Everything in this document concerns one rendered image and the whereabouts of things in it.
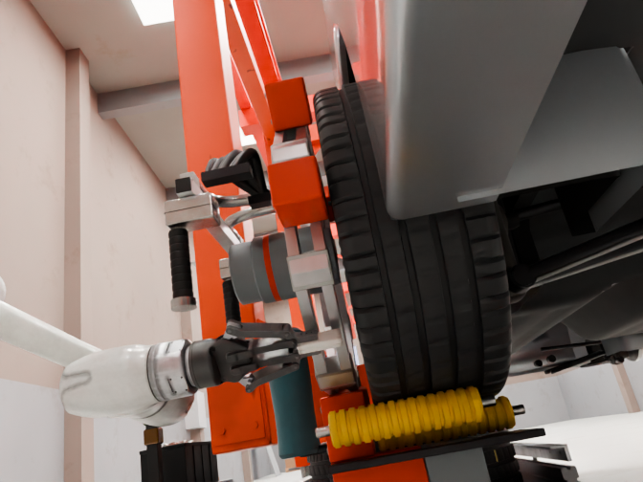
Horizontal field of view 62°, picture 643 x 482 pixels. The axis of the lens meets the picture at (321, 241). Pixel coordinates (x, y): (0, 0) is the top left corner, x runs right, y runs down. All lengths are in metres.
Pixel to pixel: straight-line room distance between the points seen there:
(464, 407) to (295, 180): 0.44
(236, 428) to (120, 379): 0.69
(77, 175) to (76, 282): 1.49
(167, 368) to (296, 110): 0.51
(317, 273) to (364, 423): 0.25
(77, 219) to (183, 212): 6.54
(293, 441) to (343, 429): 0.26
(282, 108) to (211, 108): 0.87
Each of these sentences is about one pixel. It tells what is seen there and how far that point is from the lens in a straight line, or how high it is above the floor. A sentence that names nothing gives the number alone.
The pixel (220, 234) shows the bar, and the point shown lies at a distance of 1.18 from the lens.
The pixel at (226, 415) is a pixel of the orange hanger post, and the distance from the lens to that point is 1.53.
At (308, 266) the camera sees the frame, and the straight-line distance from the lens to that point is 0.82.
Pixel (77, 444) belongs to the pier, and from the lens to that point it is 6.80.
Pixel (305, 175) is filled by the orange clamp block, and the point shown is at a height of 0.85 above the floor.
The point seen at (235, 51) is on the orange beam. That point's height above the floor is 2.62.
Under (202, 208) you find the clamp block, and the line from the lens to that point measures 0.99.
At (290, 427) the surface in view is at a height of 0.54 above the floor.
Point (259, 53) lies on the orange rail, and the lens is 3.78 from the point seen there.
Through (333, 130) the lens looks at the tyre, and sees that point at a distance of 0.86.
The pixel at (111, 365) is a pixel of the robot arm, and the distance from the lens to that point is 0.89.
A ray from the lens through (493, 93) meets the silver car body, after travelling 0.50.
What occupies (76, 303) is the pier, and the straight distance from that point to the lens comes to 7.11.
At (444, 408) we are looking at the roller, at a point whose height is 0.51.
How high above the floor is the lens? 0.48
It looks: 21 degrees up
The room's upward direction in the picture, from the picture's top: 10 degrees counter-clockwise
